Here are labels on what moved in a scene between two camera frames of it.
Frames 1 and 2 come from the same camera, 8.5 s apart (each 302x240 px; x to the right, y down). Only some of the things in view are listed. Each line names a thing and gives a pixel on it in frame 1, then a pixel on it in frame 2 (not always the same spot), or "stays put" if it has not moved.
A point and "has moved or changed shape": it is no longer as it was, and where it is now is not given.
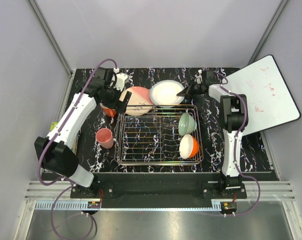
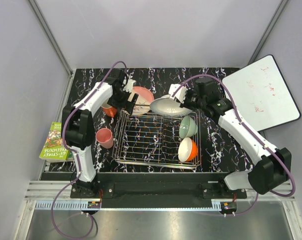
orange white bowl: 188,146 has moved or changed shape
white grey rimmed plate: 163,93 -> 166,106
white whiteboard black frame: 270,103 stays put
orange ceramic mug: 108,111 stays put
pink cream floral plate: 140,102 stays put
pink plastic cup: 104,136 stays put
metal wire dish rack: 152,138 stays put
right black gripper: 184,93 -> 188,92
